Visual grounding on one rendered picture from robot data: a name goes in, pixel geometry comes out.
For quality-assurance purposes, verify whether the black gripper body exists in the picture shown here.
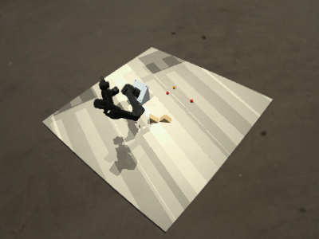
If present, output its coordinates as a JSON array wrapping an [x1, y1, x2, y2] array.
[[99, 81, 112, 100]]

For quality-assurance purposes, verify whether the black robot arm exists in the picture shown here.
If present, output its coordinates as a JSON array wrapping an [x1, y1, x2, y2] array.
[[93, 84, 145, 121]]

